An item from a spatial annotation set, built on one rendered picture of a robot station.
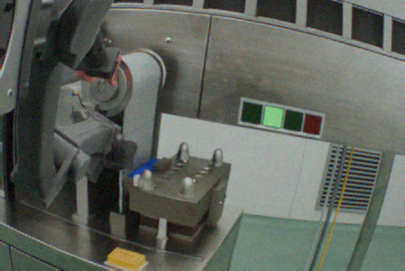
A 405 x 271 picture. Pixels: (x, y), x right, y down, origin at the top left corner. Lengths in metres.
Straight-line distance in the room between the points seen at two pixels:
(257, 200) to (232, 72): 2.58
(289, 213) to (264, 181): 0.34
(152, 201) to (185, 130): 2.79
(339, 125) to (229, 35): 0.40
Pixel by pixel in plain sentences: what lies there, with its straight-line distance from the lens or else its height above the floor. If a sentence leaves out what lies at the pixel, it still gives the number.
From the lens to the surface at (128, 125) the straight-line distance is 1.41.
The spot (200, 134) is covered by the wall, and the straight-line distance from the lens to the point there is 4.12.
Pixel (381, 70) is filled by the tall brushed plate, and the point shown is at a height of 1.39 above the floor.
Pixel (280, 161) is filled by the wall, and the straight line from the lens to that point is 4.06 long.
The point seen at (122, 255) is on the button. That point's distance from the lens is 1.23.
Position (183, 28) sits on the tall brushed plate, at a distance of 1.66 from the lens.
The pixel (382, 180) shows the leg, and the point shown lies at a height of 1.01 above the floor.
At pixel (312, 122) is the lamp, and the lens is 1.62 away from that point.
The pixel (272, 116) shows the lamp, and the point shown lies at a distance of 1.63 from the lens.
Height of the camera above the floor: 1.47
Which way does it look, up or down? 11 degrees down
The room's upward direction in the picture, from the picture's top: 8 degrees clockwise
